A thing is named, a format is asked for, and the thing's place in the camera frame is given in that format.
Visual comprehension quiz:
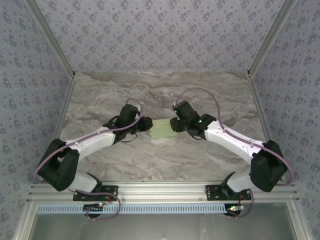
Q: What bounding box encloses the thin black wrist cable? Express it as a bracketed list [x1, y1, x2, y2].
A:
[186, 129, 204, 141]
[119, 132, 138, 144]

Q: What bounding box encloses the wide aluminium frame beam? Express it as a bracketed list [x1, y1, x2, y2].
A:
[27, 181, 300, 202]

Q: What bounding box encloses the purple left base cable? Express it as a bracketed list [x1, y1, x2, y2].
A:
[74, 191, 123, 222]

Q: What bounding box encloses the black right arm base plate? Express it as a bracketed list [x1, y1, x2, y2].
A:
[205, 184, 252, 202]

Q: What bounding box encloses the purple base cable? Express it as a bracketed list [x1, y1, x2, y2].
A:
[74, 191, 123, 222]
[226, 187, 255, 220]

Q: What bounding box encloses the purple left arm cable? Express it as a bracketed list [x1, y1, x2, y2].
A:
[33, 97, 144, 185]

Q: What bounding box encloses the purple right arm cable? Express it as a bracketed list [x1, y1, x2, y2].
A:
[174, 87, 295, 186]

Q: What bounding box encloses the light green paper box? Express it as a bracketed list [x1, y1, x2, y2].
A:
[149, 117, 180, 140]

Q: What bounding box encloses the light blue slotted cable duct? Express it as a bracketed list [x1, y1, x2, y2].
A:
[36, 203, 293, 215]

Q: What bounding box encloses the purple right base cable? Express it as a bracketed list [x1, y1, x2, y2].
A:
[226, 187, 255, 220]

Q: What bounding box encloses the grey metal panel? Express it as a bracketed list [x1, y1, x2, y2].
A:
[14, 202, 308, 240]

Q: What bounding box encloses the small left circuit board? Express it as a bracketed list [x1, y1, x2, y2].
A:
[83, 202, 105, 213]

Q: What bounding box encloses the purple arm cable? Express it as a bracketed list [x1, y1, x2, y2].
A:
[33, 97, 144, 185]
[174, 87, 295, 186]

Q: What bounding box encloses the small circuit board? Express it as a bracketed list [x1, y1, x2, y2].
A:
[224, 204, 245, 216]
[83, 202, 105, 213]

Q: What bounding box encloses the small right circuit board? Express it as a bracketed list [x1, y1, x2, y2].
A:
[224, 204, 245, 216]

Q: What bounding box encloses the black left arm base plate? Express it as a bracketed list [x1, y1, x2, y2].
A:
[72, 184, 119, 202]

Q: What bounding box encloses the aluminium frame rail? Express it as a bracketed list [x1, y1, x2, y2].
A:
[248, 74, 286, 182]
[39, 74, 76, 185]

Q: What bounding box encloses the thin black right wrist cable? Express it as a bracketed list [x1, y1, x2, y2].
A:
[186, 129, 204, 141]

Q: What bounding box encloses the aluminium frame post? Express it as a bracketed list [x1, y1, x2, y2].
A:
[246, 0, 298, 77]
[24, 0, 76, 77]

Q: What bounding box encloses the thin black left wrist cable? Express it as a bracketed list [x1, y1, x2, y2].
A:
[119, 132, 138, 144]

